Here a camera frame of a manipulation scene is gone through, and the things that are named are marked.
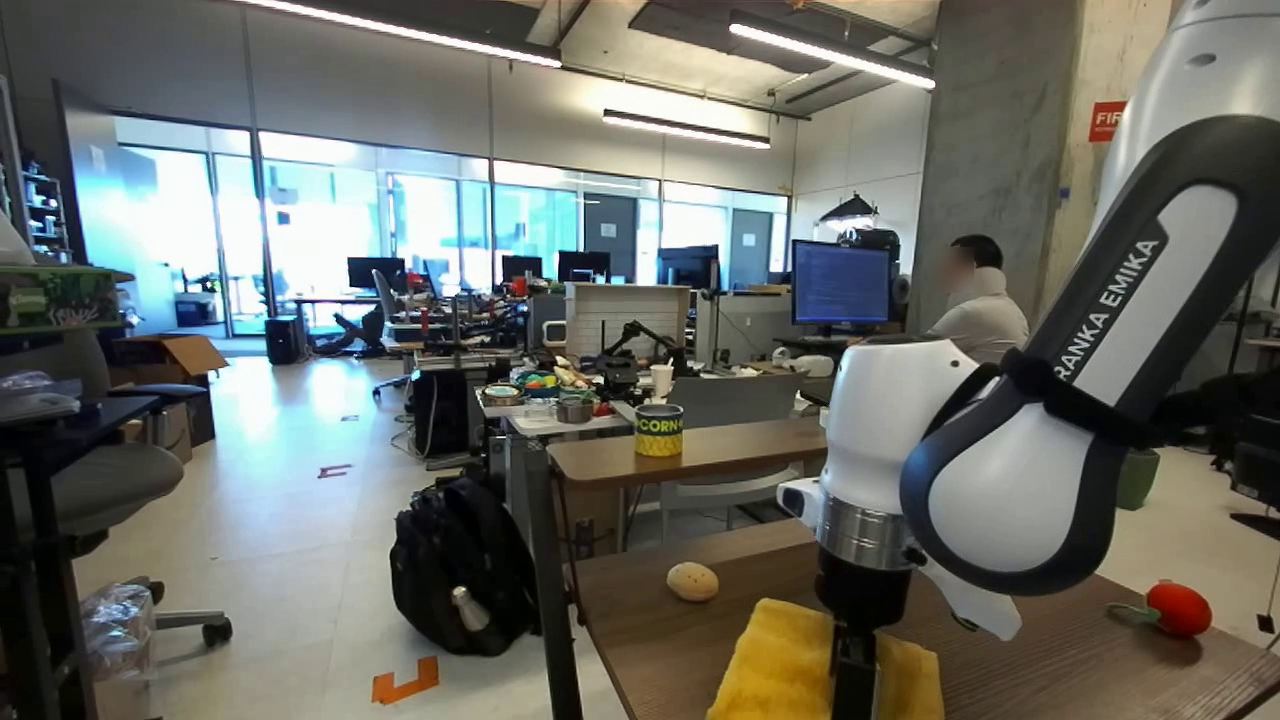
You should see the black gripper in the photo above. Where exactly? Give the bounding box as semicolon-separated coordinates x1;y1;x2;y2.
817;555;916;720

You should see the yellow towel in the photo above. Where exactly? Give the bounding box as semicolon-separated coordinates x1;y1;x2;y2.
704;592;946;720

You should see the beige potato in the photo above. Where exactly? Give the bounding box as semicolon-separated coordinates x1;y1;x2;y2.
664;555;722;609

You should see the red toy vegetable green stem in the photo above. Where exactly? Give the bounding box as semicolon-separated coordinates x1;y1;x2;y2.
1109;575;1217;638

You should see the white chair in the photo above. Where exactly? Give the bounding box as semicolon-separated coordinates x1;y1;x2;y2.
622;459;812;553

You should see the brown wooden desk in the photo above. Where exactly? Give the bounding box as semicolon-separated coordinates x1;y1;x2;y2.
540;407;832;565

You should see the yellow green wipes canister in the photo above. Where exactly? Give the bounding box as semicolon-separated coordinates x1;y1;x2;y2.
626;400;686;462

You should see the black slanted metal pole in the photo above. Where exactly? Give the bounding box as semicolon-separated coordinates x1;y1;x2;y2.
515;433;582;720

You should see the green storage bin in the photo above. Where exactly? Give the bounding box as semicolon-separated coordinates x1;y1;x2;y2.
1115;443;1165;515

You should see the computer monitor blue screen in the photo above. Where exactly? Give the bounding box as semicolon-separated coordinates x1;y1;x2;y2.
787;237;897;336

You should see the seated person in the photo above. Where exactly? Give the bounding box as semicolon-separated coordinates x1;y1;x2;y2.
928;232;1031;367

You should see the black backpack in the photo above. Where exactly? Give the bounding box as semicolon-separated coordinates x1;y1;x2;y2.
383;468;545;661

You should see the white desk partition panel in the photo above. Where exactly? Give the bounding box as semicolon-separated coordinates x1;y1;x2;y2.
558;278;696;365

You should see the orange floor tape marker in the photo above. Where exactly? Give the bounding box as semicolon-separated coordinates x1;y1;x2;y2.
366;653;443;709

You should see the black lamp shade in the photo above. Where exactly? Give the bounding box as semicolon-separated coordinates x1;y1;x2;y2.
817;188;880;232

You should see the long ceiling light strip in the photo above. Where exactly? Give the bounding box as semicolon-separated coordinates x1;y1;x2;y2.
599;103;776;152
722;14;940;94
237;0;564;73

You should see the red fire sign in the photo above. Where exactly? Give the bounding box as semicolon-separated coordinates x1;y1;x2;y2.
1084;94;1131;146

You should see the black trash bin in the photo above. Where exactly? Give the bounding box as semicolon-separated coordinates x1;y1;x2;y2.
258;313;305;367

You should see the clear plastic bottle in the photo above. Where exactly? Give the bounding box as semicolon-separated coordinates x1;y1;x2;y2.
74;580;159;720

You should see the open cardboard box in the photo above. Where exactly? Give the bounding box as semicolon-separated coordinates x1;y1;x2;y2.
103;331;230;451

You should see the grey office chair with armrest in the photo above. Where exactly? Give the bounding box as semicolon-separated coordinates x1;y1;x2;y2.
25;331;237;655

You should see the green box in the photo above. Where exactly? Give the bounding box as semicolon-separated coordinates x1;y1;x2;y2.
0;261;135;336

